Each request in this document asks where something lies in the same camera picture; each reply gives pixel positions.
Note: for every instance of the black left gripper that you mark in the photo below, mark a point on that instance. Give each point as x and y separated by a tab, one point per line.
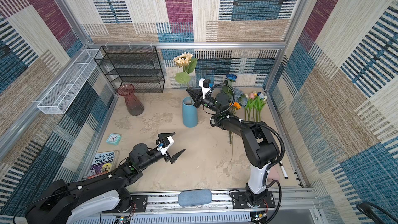
167	157

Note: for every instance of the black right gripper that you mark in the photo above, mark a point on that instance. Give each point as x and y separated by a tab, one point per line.
198	95

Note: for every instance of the light blue cylindrical vase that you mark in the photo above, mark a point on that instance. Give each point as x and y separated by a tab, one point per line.
189	113

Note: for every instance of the cream sunflower with stem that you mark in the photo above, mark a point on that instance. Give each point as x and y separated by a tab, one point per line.
187	62

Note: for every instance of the dark blue rose stem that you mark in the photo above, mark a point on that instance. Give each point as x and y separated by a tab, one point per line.
230	79

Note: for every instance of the pale blue rose bouquet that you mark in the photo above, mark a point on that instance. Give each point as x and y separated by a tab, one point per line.
235	94

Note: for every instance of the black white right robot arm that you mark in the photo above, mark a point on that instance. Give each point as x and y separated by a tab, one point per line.
264	148

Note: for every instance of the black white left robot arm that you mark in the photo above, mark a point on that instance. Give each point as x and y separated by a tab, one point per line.
65	203

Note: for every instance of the red ribbed glass vase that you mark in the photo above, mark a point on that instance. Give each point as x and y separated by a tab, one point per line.
133	104

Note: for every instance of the blue grey cushion pad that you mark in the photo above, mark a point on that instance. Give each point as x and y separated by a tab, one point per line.
194	197

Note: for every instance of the teal small alarm clock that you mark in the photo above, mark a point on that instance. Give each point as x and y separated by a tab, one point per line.
113	139

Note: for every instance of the colourful tulip bunch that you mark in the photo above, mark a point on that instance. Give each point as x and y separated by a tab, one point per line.
254	103

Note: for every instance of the treehouse paperback book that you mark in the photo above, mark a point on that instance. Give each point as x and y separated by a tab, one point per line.
102	163

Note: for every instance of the pink pencil case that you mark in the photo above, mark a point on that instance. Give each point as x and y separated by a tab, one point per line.
273	174

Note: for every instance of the black white marker pen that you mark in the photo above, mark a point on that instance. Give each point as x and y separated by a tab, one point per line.
283	170

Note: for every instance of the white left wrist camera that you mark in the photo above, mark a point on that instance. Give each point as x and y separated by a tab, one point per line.
163	147

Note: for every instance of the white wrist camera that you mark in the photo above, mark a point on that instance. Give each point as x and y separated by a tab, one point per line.
163	147
205	85

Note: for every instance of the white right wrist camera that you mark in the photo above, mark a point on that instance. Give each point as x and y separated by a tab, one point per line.
205	85

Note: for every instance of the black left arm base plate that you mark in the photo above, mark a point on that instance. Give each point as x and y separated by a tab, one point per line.
133	204

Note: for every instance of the black wire shelf rack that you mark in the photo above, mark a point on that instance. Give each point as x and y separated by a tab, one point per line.
136	65

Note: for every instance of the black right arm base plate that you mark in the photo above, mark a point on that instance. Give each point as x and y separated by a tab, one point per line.
240	200

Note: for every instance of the white wire mesh basket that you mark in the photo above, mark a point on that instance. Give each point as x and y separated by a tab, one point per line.
63	93

